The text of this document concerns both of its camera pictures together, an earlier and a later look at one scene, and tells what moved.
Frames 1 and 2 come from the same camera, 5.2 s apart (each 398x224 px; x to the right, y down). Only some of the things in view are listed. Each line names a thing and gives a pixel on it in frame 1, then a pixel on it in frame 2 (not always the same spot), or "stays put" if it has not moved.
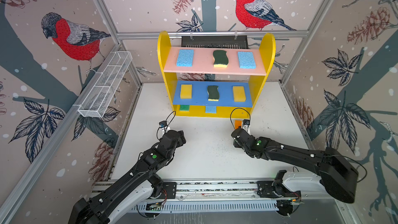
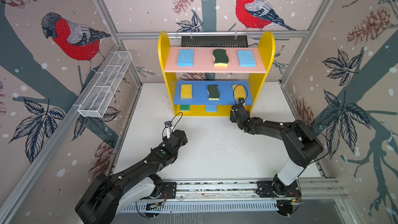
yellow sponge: (186, 92) stays put
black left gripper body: (181, 141) stays put
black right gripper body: (246, 151) -> (232, 119)
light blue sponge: (246, 60) stays put
